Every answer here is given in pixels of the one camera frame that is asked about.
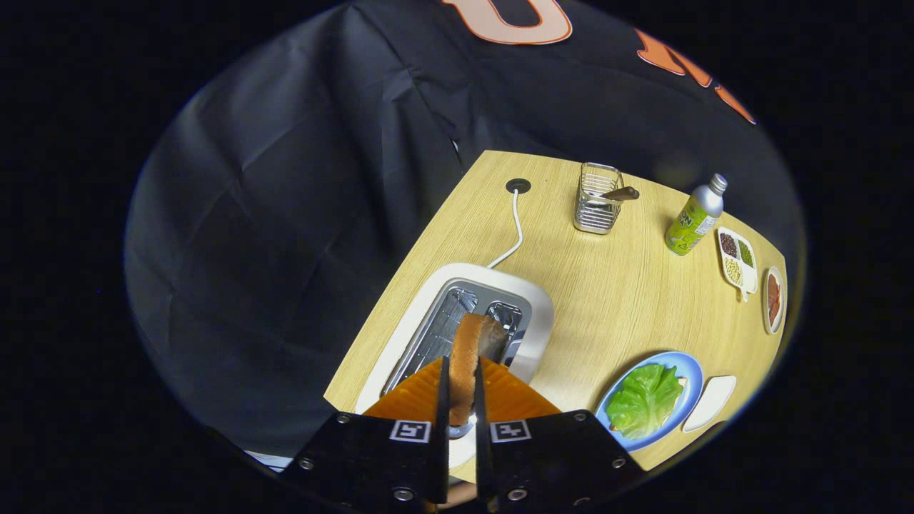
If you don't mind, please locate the green silver bottle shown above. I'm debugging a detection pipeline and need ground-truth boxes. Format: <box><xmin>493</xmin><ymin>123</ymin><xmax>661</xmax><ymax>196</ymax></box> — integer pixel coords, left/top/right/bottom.
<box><xmin>665</xmin><ymin>173</ymin><xmax>728</xmax><ymax>256</ymax></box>

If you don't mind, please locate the black backdrop cloth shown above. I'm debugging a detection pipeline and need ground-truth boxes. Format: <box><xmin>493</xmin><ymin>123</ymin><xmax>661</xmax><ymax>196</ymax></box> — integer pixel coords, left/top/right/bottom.
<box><xmin>125</xmin><ymin>0</ymin><xmax>793</xmax><ymax>458</ymax></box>

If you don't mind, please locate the green lettuce leaf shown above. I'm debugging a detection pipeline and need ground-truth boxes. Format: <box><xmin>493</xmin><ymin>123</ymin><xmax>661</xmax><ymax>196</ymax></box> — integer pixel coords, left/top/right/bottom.
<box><xmin>606</xmin><ymin>363</ymin><xmax>685</xmax><ymax>439</ymax></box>

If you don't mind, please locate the blue plate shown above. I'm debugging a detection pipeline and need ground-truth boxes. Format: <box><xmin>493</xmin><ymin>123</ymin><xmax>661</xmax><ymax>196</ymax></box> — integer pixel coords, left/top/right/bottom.
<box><xmin>595</xmin><ymin>351</ymin><xmax>704</xmax><ymax>452</ymax></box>

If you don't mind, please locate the white square plate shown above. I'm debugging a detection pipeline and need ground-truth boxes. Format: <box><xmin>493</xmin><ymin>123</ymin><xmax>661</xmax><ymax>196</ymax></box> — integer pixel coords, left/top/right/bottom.
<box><xmin>682</xmin><ymin>375</ymin><xmax>737</xmax><ymax>433</ymax></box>

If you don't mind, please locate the white toaster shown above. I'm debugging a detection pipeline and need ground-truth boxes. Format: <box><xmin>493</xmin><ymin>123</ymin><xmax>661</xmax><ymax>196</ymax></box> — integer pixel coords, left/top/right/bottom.
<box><xmin>355</xmin><ymin>263</ymin><xmax>555</xmax><ymax>468</ymax></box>

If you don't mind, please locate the toasted bread slice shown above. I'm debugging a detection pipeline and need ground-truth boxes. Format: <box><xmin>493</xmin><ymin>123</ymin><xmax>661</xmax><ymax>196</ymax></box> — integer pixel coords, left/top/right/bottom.
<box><xmin>448</xmin><ymin>313</ymin><xmax>509</xmax><ymax>427</ymax></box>

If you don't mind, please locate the wire utensil holder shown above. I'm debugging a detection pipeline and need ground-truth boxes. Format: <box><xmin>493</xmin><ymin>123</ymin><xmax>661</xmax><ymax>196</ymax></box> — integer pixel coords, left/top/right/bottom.
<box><xmin>573</xmin><ymin>162</ymin><xmax>624</xmax><ymax>235</ymax></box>

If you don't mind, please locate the white divided dish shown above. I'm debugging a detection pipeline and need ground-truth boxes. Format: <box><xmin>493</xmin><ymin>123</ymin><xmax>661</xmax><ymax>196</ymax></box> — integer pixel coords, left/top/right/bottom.
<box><xmin>716</xmin><ymin>226</ymin><xmax>758</xmax><ymax>302</ymax></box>

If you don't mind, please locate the white toaster cable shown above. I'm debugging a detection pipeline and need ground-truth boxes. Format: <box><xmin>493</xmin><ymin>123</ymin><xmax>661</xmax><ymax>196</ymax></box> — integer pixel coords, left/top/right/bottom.
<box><xmin>487</xmin><ymin>189</ymin><xmax>523</xmax><ymax>269</ymax></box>

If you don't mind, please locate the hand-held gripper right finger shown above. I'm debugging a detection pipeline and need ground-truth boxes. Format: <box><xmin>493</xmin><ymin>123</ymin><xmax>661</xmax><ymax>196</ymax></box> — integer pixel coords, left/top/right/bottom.
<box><xmin>475</xmin><ymin>357</ymin><xmax>643</xmax><ymax>511</ymax></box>

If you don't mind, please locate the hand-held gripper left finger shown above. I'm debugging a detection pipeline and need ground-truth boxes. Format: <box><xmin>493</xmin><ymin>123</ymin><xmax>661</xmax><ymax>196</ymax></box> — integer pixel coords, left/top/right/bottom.
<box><xmin>282</xmin><ymin>357</ymin><xmax>451</xmax><ymax>511</ymax></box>

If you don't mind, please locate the white oval plate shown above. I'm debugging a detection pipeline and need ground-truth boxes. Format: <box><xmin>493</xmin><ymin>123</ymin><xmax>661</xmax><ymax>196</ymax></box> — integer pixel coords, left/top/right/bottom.
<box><xmin>762</xmin><ymin>266</ymin><xmax>785</xmax><ymax>336</ymax></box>

